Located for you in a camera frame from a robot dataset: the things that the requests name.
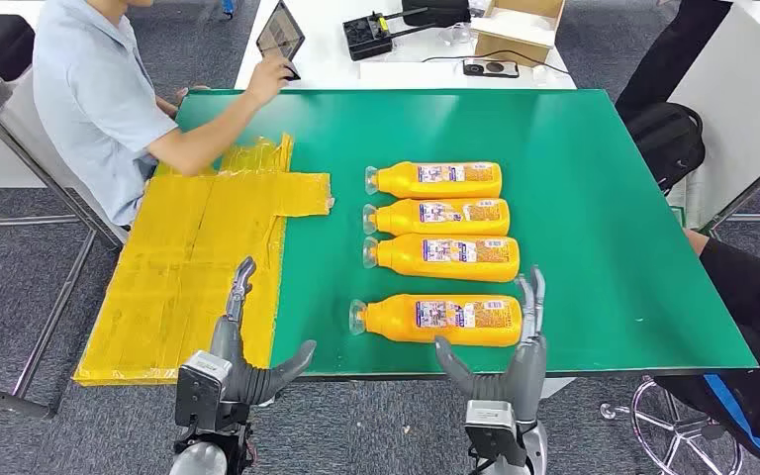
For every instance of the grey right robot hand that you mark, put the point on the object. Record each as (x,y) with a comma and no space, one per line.
(524,380)

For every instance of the person's hand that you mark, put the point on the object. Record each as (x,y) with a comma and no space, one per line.
(188,90)
(268,78)

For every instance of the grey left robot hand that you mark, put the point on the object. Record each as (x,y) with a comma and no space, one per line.
(232,374)

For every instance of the orange detergent bottle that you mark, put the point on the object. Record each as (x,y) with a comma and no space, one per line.
(406,324)
(399,219)
(399,180)
(406,259)

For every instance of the person's forearm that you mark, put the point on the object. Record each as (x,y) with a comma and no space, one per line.
(203,141)

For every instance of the white table foot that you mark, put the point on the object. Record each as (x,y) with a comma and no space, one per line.
(558,387)

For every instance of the black tablet on stand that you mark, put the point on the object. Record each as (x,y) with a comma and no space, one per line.
(280,31)

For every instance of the seated person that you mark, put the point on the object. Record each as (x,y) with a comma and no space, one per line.
(91,98)

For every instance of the black router with antennas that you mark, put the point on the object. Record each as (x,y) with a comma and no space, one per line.
(367,36)

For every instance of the yellow taped cardboard sheet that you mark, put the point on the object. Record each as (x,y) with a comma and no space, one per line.
(183,262)

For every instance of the chrome office chair base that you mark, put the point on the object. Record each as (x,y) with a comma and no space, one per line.
(683,427)

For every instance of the black bag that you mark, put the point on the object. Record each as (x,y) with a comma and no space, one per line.
(436,12)

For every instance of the clear plastic piece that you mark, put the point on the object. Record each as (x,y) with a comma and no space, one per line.
(455,34)

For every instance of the black smartphone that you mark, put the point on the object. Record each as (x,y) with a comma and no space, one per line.
(490,67)

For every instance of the person in black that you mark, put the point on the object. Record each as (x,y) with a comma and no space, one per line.
(747,295)

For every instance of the open cardboard box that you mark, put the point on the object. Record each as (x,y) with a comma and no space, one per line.
(518,42)

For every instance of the black backpack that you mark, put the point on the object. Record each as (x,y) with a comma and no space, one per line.
(665,141)

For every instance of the white side table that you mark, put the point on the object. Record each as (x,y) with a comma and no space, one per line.
(734,98)

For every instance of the standing person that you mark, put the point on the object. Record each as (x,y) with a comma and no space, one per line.
(675,52)

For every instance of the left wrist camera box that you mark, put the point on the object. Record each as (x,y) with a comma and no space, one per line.
(199,390)

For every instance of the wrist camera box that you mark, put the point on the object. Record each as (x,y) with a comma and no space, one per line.
(199,390)
(491,429)

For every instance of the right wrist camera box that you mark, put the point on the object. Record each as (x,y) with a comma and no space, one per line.
(491,429)

